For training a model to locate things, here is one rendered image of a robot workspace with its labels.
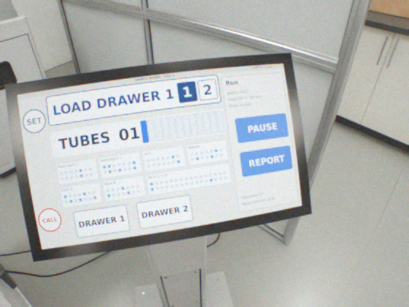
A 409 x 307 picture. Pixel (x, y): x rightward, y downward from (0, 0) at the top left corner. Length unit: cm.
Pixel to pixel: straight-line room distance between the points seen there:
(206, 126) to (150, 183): 14
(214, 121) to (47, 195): 31
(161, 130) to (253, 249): 124
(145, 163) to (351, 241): 151
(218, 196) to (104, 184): 20
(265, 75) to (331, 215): 146
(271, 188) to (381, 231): 149
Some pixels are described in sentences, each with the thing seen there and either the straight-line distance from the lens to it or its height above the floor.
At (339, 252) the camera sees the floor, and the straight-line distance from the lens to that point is 178.
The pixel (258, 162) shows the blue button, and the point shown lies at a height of 105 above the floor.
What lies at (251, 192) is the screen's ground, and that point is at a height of 101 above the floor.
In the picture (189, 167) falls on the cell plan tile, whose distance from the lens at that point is 50.
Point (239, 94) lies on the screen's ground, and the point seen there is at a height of 114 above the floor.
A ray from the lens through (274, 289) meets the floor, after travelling 156.
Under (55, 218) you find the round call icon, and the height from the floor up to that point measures 102.
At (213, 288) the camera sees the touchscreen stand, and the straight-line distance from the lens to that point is 149.
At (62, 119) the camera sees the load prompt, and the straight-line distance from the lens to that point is 53.
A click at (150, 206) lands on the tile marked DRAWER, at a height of 101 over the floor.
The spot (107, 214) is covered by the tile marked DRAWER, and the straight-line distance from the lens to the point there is 52.
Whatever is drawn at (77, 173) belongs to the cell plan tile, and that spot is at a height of 107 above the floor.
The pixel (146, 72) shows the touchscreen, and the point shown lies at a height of 119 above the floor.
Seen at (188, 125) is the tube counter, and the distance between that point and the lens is 50.
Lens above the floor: 140
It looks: 42 degrees down
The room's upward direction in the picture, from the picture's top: 1 degrees counter-clockwise
